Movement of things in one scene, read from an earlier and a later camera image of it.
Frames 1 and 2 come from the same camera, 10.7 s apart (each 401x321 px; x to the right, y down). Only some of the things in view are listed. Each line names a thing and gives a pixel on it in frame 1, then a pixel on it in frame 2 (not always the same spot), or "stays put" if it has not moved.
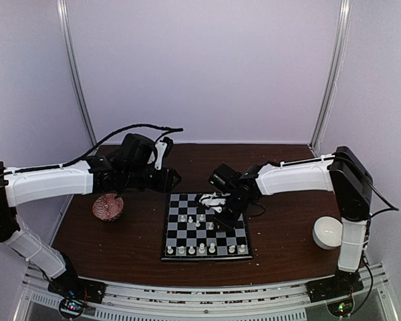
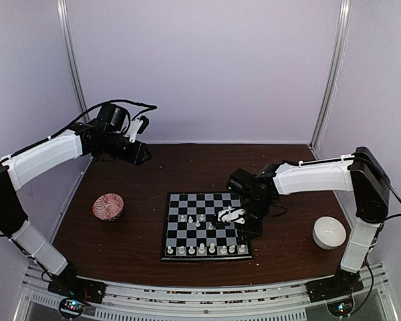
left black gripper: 164,183 → 136,156
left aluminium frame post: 62,15 stays put
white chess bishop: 191,251 stays put
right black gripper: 227,224 → 253,232
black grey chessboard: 192,235 stays put
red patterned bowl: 107,206 stays put
